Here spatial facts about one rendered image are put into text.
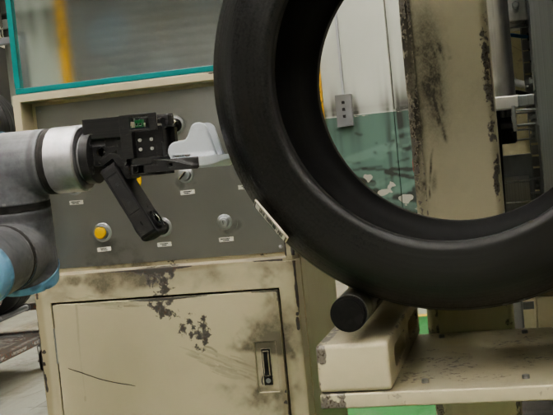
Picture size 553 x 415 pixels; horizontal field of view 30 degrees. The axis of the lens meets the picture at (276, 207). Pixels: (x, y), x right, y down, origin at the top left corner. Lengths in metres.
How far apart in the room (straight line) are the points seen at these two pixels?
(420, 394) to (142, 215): 0.43
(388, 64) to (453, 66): 8.92
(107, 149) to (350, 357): 0.43
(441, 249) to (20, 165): 0.57
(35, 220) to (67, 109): 0.74
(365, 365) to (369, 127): 9.29
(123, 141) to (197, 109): 0.70
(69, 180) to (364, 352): 0.45
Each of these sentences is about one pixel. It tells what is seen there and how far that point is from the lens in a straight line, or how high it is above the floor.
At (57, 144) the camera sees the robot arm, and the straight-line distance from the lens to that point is 1.39.
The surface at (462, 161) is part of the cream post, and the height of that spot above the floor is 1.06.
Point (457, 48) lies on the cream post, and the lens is 1.59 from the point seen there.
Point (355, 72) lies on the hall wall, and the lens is 10.54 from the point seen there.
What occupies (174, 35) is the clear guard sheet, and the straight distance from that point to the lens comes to 2.05.
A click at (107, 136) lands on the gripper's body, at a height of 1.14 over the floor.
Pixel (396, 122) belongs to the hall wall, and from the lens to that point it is 10.47.
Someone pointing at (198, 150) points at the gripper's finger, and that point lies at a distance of 1.34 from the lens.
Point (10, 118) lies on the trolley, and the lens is 5.85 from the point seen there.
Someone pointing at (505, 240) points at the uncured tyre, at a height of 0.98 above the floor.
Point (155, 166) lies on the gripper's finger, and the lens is 1.34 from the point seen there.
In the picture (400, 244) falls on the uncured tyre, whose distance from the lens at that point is 1.19.
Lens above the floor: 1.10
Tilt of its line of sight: 3 degrees down
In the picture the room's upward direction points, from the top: 6 degrees counter-clockwise
